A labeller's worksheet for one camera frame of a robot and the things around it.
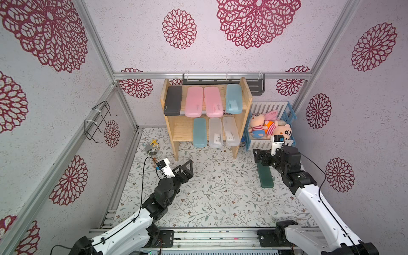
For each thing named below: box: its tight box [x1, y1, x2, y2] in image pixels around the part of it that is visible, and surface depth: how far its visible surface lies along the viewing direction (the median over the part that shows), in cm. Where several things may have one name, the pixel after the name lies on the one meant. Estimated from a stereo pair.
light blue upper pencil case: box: [225, 83, 243, 115], surface depth 72 cm
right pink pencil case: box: [204, 86, 224, 118], surface depth 71 cm
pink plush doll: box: [248, 109, 278, 139], surface depth 108 cm
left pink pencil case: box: [184, 86, 204, 118], surface depth 71 cm
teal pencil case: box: [192, 117, 207, 148], surface depth 91 cm
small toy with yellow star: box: [145, 139, 160, 156], surface depth 102 cm
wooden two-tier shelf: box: [160, 77, 253, 161], surface depth 79 cm
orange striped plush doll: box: [262, 120, 293, 141], surface depth 104 cm
